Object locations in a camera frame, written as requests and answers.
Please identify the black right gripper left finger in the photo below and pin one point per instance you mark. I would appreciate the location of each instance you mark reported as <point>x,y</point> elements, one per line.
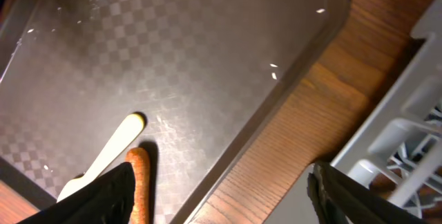
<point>108,199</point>

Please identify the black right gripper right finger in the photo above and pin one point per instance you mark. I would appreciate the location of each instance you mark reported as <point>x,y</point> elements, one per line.
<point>339,199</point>

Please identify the orange carrot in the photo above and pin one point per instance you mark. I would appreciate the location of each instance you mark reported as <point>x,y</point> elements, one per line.
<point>139,159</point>

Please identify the yellow plastic spoon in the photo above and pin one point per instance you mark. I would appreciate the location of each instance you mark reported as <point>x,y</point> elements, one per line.
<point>127,131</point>

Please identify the dark brown serving tray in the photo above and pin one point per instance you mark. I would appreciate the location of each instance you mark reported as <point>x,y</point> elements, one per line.
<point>206,74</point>

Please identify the grey dishwasher rack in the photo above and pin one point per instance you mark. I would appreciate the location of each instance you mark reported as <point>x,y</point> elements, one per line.
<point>396,153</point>

